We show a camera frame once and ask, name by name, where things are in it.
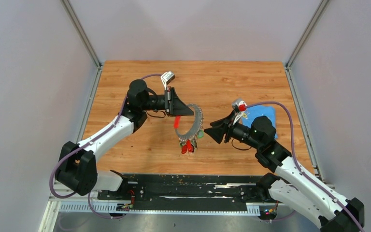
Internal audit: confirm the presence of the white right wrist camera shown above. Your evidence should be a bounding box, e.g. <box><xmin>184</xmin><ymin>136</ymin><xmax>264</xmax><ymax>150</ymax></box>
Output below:
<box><xmin>231</xmin><ymin>98</ymin><xmax>247</xmax><ymax>125</ymax></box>

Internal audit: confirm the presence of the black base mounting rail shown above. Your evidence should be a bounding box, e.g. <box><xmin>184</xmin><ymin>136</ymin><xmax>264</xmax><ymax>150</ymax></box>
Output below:
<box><xmin>49</xmin><ymin>173</ymin><xmax>288</xmax><ymax>216</ymax></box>

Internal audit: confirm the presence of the metal key organizer ring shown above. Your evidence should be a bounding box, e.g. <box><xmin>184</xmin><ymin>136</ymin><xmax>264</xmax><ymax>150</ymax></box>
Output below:
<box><xmin>174</xmin><ymin>104</ymin><xmax>204</xmax><ymax>151</ymax></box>

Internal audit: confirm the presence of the green key tag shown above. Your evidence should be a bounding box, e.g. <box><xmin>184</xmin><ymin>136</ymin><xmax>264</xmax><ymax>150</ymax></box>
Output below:
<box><xmin>197</xmin><ymin>130</ymin><xmax>204</xmax><ymax>139</ymax></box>

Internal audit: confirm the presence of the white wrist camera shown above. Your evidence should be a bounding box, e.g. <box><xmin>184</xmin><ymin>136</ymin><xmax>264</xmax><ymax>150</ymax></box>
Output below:
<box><xmin>231</xmin><ymin>98</ymin><xmax>247</xmax><ymax>125</ymax></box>
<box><xmin>160</xmin><ymin>71</ymin><xmax>175</xmax><ymax>89</ymax></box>

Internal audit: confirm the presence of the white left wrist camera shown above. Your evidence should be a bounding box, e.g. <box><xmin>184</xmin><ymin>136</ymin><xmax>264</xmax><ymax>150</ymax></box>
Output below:
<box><xmin>160</xmin><ymin>71</ymin><xmax>175</xmax><ymax>89</ymax></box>

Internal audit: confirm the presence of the blue patterned cloth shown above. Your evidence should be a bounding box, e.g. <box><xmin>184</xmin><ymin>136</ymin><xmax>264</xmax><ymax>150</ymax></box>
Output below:
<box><xmin>241</xmin><ymin>105</ymin><xmax>277</xmax><ymax>143</ymax></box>

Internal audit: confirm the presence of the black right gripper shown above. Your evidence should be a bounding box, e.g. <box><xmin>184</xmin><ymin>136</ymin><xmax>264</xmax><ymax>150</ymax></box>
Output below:
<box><xmin>204</xmin><ymin>110</ymin><xmax>262</xmax><ymax>150</ymax></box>

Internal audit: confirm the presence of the red key tag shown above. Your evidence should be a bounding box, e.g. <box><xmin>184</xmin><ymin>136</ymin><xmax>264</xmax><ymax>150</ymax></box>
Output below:
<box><xmin>181</xmin><ymin>140</ymin><xmax>195</xmax><ymax>154</ymax></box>

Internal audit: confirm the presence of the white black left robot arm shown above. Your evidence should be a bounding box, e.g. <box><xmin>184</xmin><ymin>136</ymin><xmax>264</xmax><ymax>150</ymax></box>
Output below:
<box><xmin>49</xmin><ymin>79</ymin><xmax>194</xmax><ymax>200</ymax></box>

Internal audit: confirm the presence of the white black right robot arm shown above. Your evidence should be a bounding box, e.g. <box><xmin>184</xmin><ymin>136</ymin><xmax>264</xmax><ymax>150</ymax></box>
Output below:
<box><xmin>204</xmin><ymin>113</ymin><xmax>365</xmax><ymax>232</ymax></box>

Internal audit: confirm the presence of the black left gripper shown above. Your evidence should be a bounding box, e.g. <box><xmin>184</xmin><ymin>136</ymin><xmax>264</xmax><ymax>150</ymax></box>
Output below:
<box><xmin>141</xmin><ymin>87</ymin><xmax>193</xmax><ymax>117</ymax></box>

